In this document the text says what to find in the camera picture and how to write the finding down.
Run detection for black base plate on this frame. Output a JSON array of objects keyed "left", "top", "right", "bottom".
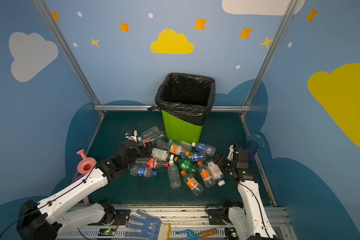
[
  {"left": 205, "top": 204, "right": 232, "bottom": 225},
  {"left": 101, "top": 209, "right": 131, "bottom": 226}
]

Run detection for blue dotted work glove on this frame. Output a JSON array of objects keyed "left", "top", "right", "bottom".
[{"left": 125, "top": 209, "right": 171, "bottom": 240}]

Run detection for orange fanta bottle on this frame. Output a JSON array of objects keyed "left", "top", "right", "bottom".
[
  {"left": 181, "top": 170, "right": 204, "bottom": 196},
  {"left": 198, "top": 161, "right": 215, "bottom": 188}
]

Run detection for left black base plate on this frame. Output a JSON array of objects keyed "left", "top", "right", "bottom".
[{"left": 101, "top": 209, "right": 131, "bottom": 226}]

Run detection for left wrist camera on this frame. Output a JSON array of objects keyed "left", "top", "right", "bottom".
[{"left": 125, "top": 130, "right": 138, "bottom": 142}]

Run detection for orange fanta bottle lower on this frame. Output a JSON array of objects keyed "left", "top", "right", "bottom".
[{"left": 181, "top": 170, "right": 204, "bottom": 196}]

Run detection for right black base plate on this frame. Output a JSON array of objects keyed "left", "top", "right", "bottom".
[{"left": 205, "top": 204, "right": 232, "bottom": 225}]

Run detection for black bin liner bag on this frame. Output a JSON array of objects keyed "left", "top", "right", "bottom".
[{"left": 155, "top": 73, "right": 216, "bottom": 126}]

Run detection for clear bottle white cap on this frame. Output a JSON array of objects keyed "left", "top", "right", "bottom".
[{"left": 137, "top": 126, "right": 160, "bottom": 142}]

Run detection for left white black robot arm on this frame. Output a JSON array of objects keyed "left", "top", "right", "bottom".
[{"left": 16, "top": 140, "right": 152, "bottom": 240}]

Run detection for aluminium frame back rail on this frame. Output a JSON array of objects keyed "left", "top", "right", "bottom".
[{"left": 94, "top": 105, "right": 251, "bottom": 112}]

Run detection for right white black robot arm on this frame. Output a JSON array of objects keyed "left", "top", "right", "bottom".
[{"left": 213, "top": 145, "right": 278, "bottom": 240}]

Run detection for blue label water bottle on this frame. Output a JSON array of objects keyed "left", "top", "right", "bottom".
[{"left": 192, "top": 142, "right": 216, "bottom": 157}]

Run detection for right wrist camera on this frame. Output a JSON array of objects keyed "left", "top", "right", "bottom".
[{"left": 227, "top": 144, "right": 238, "bottom": 161}]

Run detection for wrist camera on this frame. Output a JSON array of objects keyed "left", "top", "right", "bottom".
[
  {"left": 125, "top": 130, "right": 138, "bottom": 142},
  {"left": 227, "top": 144, "right": 238, "bottom": 161}
]

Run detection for green plastic trash bin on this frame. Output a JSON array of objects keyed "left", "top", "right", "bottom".
[{"left": 162, "top": 111, "right": 203, "bottom": 143}]

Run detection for teal fork wooden handle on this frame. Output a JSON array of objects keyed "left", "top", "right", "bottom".
[{"left": 176, "top": 229, "right": 218, "bottom": 240}]

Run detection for pink label square bottle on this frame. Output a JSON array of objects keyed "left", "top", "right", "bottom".
[{"left": 206, "top": 160, "right": 226, "bottom": 187}]

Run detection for crushed orange label bottle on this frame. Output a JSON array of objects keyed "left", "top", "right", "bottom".
[{"left": 156, "top": 140, "right": 191, "bottom": 156}]

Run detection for purple ribbed plastic vase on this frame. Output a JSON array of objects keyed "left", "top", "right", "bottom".
[{"left": 245, "top": 134, "right": 265, "bottom": 165}]

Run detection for orange fanta bottle upper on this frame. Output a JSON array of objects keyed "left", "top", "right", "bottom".
[{"left": 198, "top": 161, "right": 215, "bottom": 188}]

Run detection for green sprite bottle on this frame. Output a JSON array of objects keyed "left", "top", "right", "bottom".
[{"left": 174, "top": 157, "right": 198, "bottom": 175}]

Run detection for pepsi bottle yellow cap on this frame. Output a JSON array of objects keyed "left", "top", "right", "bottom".
[{"left": 181, "top": 151, "right": 207, "bottom": 162}]

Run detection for pink toy watering can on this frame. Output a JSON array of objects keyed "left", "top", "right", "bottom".
[{"left": 77, "top": 149, "right": 97, "bottom": 175}]

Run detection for red coca cola bottle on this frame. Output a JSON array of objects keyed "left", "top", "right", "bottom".
[{"left": 135, "top": 158, "right": 169, "bottom": 169}]

